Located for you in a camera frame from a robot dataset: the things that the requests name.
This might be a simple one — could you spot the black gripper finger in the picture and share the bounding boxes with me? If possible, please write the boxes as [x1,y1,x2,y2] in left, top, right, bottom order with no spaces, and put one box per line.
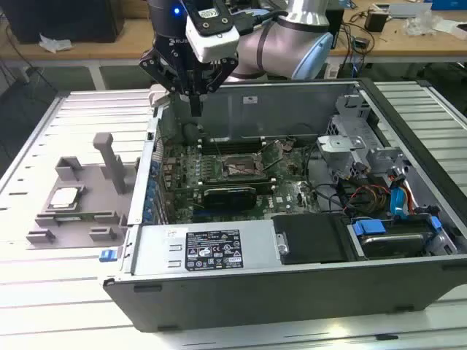
[138,50,197,117]
[196,57,239,117]

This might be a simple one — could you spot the blue flat data wire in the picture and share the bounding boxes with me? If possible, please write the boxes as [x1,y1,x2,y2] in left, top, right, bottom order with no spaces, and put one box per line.
[390,178,415,219]

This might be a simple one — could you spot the hard disk in blue carrier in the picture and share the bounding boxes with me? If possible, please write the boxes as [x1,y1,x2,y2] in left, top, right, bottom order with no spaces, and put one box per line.
[350,214,444,260]

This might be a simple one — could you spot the crumpled white paper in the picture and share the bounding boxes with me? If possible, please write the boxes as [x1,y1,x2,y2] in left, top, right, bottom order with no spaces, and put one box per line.
[38,33,73,54]

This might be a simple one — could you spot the white paper sheet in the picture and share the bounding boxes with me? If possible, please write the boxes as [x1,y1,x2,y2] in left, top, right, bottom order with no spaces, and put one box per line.
[433,17,467,39]

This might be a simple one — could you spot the black graphics card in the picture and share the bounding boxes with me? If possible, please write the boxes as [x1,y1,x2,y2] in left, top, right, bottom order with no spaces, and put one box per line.
[202,185,258,211]

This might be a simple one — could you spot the black computer tower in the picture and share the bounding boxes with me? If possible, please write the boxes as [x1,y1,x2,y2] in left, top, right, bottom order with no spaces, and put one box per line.
[3,0,125,44]

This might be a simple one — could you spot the black optical drive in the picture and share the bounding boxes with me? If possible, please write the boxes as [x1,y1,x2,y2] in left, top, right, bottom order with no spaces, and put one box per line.
[271,213,357,265]

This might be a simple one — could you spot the clear plastic bags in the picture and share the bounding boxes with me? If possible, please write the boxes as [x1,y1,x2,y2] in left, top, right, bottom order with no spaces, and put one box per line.
[403,10,439,37]

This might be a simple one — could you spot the grey parts rack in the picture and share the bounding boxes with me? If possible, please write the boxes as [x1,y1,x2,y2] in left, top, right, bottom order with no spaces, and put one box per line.
[25,133,142,251]

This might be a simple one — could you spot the pale grey case handle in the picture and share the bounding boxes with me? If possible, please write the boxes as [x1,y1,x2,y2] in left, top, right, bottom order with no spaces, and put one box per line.
[149,83,171,107]

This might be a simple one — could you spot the perforated metal drive cage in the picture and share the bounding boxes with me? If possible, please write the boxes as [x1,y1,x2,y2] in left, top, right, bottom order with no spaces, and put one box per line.
[326,93,380,138]

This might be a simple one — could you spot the CPU socket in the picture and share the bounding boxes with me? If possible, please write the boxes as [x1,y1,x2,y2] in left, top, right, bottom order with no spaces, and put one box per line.
[220,152,263,179]

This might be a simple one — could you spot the wooden desk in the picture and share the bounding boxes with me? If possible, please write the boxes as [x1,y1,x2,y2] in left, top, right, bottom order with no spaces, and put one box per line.
[0,0,467,90]

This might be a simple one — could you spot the orange yellow power wires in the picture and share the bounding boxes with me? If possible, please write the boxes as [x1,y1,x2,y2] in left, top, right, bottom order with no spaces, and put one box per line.
[350,184,393,212]

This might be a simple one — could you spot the green RAM stick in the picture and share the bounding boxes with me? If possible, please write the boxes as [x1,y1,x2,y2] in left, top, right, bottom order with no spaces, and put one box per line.
[53,214,98,222]

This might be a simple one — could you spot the small dark box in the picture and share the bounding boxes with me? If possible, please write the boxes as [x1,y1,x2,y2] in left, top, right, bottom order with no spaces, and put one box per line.
[364,9,387,32]

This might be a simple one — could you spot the open grey PC case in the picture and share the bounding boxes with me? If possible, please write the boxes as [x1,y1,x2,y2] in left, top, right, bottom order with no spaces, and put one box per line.
[103,77,467,333]

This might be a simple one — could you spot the silver CPU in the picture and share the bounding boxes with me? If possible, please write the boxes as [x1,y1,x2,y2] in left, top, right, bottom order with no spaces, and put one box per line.
[49,188,80,209]

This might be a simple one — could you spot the green motherboard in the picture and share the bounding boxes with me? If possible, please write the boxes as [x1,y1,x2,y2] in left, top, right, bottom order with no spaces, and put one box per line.
[160,138,346,224]

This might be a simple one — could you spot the silver sheet metal bracket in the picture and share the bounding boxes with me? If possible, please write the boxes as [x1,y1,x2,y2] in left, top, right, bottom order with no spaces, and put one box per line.
[316,133,366,165]

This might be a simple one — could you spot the silver power supply with label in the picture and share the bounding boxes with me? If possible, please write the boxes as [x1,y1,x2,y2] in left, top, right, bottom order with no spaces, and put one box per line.
[131,218,282,276]

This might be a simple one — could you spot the black camera cable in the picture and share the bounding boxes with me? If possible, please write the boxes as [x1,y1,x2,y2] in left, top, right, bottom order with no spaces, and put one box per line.
[236,9,290,36]

